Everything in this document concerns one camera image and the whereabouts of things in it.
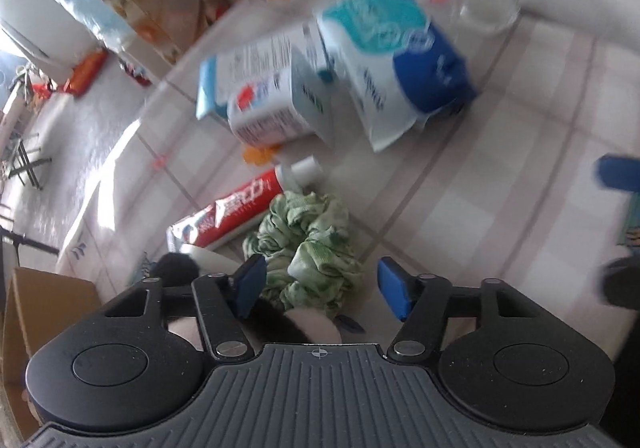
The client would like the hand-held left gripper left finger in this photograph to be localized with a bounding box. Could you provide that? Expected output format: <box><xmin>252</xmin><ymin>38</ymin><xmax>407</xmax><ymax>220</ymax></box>
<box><xmin>102</xmin><ymin>255</ymin><xmax>268</xmax><ymax>364</ymax></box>

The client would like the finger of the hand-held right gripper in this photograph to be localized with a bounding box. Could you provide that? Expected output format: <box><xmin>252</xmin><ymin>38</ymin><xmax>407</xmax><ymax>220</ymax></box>
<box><xmin>600</xmin><ymin>255</ymin><xmax>640</xmax><ymax>311</ymax></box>
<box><xmin>594</xmin><ymin>153</ymin><xmax>640</xmax><ymax>191</ymax></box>

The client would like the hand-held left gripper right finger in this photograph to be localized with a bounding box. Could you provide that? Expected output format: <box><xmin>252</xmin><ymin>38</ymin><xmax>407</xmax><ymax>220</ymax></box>
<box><xmin>376</xmin><ymin>256</ymin><xmax>556</xmax><ymax>365</ymax></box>

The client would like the green scrunchie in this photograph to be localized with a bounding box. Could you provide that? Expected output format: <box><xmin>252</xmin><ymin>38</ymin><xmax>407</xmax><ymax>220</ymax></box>
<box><xmin>242</xmin><ymin>190</ymin><xmax>366</xmax><ymax>319</ymax></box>

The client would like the black-haired plush doll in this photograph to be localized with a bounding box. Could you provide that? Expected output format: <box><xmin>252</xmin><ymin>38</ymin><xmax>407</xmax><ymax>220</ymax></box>
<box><xmin>147</xmin><ymin>245</ymin><xmax>346</xmax><ymax>354</ymax></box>

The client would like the brown cardboard box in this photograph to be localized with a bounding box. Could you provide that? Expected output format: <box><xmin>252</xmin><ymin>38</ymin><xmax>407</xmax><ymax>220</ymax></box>
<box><xmin>0</xmin><ymin>267</ymin><xmax>101</xmax><ymax>439</ymax></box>

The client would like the red toothpaste tube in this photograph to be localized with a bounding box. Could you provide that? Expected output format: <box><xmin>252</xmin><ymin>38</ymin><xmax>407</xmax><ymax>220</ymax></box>
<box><xmin>166</xmin><ymin>155</ymin><xmax>323</xmax><ymax>254</ymax></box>

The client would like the white blue carton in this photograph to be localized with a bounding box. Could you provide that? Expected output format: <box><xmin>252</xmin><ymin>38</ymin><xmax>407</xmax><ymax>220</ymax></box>
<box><xmin>227</xmin><ymin>50</ymin><xmax>333</xmax><ymax>149</ymax></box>

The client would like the teal flat box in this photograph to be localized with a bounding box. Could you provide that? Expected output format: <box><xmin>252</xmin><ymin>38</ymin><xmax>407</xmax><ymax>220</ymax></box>
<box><xmin>196</xmin><ymin>23</ymin><xmax>321</xmax><ymax>121</ymax></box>

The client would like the blue white tissue pack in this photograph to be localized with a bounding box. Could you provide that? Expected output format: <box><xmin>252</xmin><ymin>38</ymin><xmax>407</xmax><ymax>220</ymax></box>
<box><xmin>315</xmin><ymin>0</ymin><xmax>478</xmax><ymax>153</ymax></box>

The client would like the black folding stool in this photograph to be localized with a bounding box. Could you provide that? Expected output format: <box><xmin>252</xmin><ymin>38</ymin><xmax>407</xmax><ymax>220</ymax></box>
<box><xmin>0</xmin><ymin>133</ymin><xmax>53</xmax><ymax>191</ymax></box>

